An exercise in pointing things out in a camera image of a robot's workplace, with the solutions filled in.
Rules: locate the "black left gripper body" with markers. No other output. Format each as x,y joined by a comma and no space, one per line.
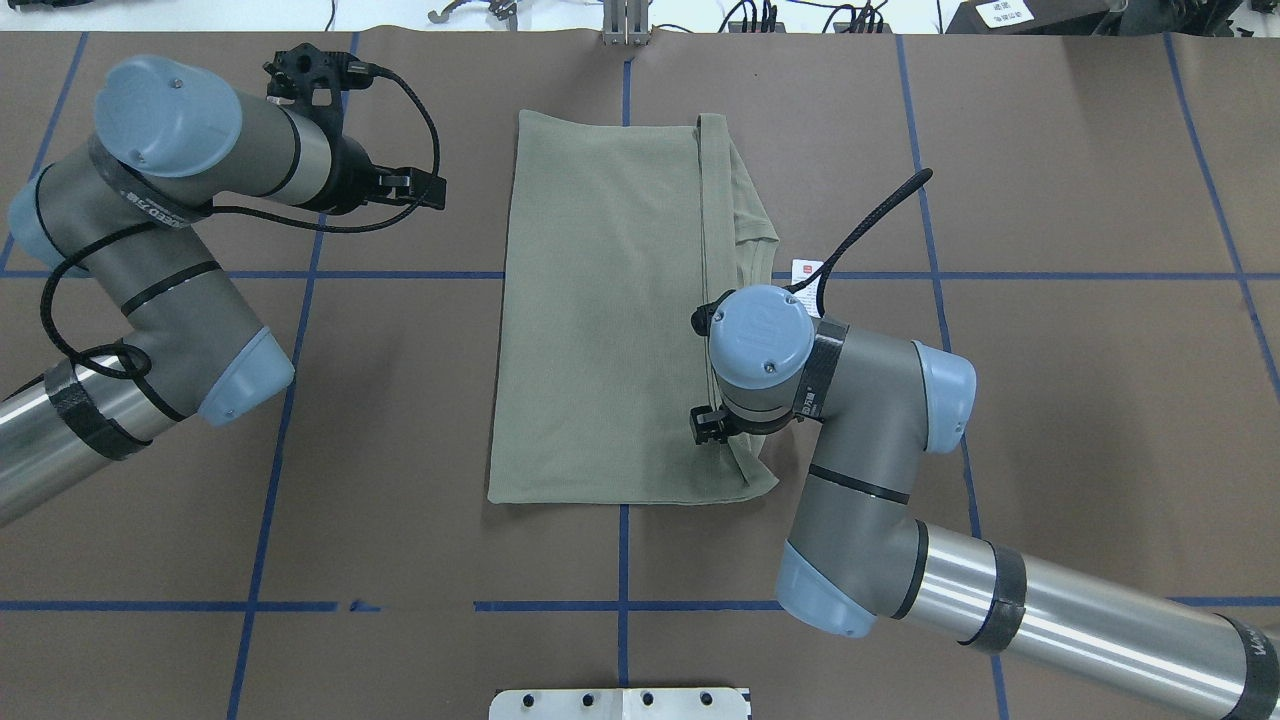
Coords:
350,177

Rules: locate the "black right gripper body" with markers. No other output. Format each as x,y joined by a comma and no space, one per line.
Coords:
709,425

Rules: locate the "olive green long-sleeve shirt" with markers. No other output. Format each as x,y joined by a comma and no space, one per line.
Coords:
616,235

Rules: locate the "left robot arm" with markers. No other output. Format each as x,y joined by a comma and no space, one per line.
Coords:
149,328

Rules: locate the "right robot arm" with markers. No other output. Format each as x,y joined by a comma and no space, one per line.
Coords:
855,554

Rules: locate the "white paper hang tag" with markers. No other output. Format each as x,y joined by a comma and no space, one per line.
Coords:
805,273

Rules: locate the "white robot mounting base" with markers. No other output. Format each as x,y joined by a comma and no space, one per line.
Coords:
623,703

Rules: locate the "aluminium frame post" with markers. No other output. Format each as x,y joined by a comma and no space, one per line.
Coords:
626,22

